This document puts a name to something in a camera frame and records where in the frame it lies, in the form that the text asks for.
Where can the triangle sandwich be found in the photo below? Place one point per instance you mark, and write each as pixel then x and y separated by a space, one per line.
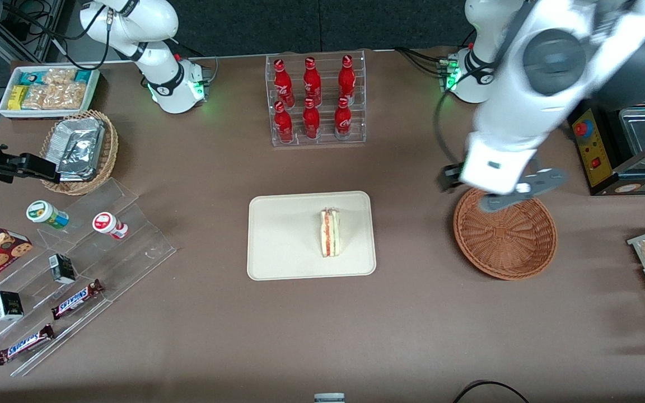
pixel 331 235

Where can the small black drink carton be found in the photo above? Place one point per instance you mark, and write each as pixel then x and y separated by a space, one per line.
pixel 8 305
pixel 62 268

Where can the red cola bottle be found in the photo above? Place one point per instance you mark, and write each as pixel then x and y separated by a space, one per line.
pixel 283 84
pixel 347 80
pixel 342 120
pixel 312 83
pixel 312 120
pixel 284 126

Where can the clear bag of nuts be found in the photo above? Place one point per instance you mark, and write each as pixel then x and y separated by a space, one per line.
pixel 40 98
pixel 59 76
pixel 71 95

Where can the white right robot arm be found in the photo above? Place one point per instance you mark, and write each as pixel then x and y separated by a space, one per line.
pixel 160 73

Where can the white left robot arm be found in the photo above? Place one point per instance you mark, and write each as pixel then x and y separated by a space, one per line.
pixel 529 95

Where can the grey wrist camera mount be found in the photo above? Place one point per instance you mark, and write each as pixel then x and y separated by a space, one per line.
pixel 546 180

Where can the green lidded small jar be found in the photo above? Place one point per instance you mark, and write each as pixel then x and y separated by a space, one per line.
pixel 42 212

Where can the brown round wicker basket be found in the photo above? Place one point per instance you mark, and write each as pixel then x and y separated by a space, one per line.
pixel 504 246

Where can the small grey device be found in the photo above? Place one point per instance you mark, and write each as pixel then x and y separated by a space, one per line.
pixel 329 398

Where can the brown Snickers chocolate bar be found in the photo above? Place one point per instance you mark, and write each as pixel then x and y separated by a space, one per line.
pixel 76 299
pixel 24 344

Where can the yellow emergency stop control box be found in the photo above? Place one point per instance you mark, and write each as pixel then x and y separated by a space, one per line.
pixel 594 151

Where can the clear acrylic bottle rack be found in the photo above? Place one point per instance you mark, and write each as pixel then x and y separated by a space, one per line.
pixel 327 73

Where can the red lidded small jar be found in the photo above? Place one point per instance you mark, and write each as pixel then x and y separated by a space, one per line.
pixel 105 223

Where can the teal snack pack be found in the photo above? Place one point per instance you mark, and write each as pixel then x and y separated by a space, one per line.
pixel 28 78

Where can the clear acrylic stepped display stand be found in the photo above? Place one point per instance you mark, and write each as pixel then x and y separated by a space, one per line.
pixel 132 246

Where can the silver foil tray stack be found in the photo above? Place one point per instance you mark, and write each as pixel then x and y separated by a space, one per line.
pixel 79 145

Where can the light tan wicker basket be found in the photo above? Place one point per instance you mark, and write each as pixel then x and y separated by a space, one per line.
pixel 108 151

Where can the white plastic snack bin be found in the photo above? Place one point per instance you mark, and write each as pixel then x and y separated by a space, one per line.
pixel 2 112

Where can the cream rectangular serving tray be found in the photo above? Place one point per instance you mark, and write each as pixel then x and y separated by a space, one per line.
pixel 283 240

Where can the yellow snack pack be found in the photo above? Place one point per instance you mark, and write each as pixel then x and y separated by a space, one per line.
pixel 17 97

